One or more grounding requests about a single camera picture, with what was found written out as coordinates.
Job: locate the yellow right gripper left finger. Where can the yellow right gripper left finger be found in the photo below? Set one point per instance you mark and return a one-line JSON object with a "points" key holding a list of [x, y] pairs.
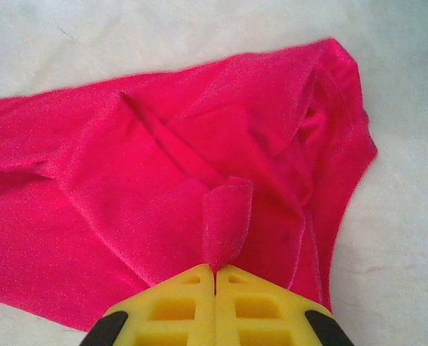
{"points": [[185, 324]]}

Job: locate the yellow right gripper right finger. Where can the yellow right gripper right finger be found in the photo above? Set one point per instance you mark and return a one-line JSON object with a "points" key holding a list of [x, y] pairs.
{"points": [[257, 324]]}

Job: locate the red t-shirt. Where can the red t-shirt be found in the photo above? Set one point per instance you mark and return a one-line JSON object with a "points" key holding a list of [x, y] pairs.
{"points": [[127, 180]]}

